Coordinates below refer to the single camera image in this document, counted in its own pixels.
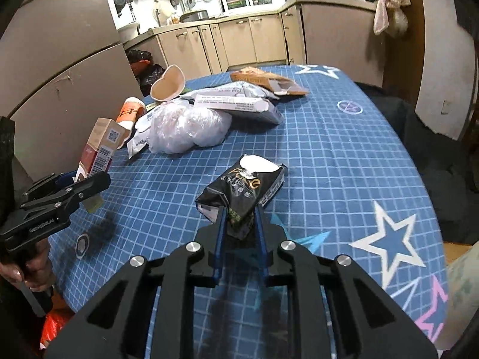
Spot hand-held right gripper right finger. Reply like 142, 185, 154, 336
254, 206, 438, 359

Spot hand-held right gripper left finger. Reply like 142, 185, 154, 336
45, 206, 229, 359

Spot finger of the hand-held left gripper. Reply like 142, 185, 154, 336
22, 172, 77, 202
19, 171, 112, 225

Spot red and beige carton box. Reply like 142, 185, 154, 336
77, 118, 131, 180

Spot black snack packet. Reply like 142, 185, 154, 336
195, 154, 287, 240

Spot white printed box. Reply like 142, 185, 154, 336
194, 93, 275, 113

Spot person's left forearm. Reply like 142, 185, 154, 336
0, 284, 46, 359

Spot person's left hand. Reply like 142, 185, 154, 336
0, 237, 55, 293

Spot orange paper cup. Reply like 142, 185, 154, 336
115, 96, 146, 130

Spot red plastic bag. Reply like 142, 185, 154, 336
39, 308, 73, 348

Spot white crumpled plastic bag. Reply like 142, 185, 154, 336
147, 101, 233, 155

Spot beige refrigerator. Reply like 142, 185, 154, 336
0, 0, 145, 180

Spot black plastic bag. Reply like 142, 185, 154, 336
125, 48, 153, 66
137, 63, 166, 88

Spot crushed beige paper bowl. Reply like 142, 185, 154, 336
150, 64, 186, 101

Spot grey white soft packet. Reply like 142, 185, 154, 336
181, 81, 281, 100

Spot white round container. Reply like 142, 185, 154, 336
119, 22, 140, 42

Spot black cloth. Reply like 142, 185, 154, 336
354, 82, 479, 244

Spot beige kitchen base cabinets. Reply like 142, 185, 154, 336
123, 0, 378, 79

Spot grey metal basin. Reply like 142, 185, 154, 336
180, 9, 209, 23

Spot pink hanging towel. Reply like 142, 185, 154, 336
373, 0, 397, 35

